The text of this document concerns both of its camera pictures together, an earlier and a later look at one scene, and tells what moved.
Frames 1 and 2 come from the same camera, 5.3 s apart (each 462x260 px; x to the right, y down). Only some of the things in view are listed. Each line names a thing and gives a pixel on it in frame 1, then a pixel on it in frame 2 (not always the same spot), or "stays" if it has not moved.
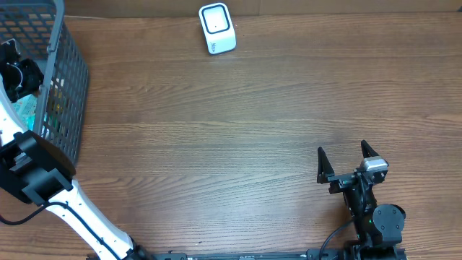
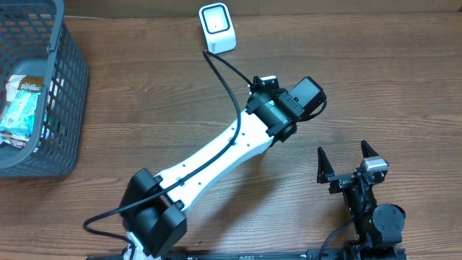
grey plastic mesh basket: x=41 y=35 stays
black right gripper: x=348 y=178 stays
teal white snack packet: x=26 y=108 stays
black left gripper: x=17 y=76 → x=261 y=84
